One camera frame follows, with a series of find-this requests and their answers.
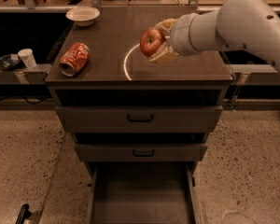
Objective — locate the bottom grey drawer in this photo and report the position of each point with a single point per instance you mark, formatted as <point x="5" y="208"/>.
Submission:
<point x="142" y="193"/>

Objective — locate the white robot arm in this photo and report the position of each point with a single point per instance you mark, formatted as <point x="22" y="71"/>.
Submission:
<point x="249" y="25"/>

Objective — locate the middle grey drawer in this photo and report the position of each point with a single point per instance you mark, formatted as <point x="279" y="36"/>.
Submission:
<point x="117" y="147"/>

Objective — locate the grey drawer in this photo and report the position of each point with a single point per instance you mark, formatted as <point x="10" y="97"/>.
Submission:
<point x="117" y="147"/>
<point x="139" y="111"/>
<point x="142" y="193"/>

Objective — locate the grey drawer cabinet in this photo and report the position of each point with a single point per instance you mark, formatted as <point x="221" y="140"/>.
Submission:
<point x="116" y="62"/>

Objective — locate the red apple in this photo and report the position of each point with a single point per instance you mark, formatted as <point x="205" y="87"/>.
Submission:
<point x="150" y="41"/>

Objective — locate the crushed orange soda can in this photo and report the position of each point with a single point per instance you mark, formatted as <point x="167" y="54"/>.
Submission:
<point x="74" y="59"/>

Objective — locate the metal shelf rail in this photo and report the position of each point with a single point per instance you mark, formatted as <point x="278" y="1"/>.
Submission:
<point x="25" y="76"/>

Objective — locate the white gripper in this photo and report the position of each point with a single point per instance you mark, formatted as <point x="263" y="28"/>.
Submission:
<point x="179" y="34"/>

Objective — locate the dark blue bowl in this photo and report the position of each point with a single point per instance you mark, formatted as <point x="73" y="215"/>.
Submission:
<point x="9" y="62"/>

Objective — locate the top grey drawer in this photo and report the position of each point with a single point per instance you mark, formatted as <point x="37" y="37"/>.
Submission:
<point x="139" y="111"/>

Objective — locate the white ceramic bowl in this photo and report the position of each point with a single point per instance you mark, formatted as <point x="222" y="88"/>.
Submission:
<point x="83" y="16"/>

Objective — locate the black handle on floor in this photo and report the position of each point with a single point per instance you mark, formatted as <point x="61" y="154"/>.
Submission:
<point x="23" y="214"/>

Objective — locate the white paper cup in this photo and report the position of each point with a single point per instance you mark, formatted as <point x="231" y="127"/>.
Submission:
<point x="27" y="57"/>

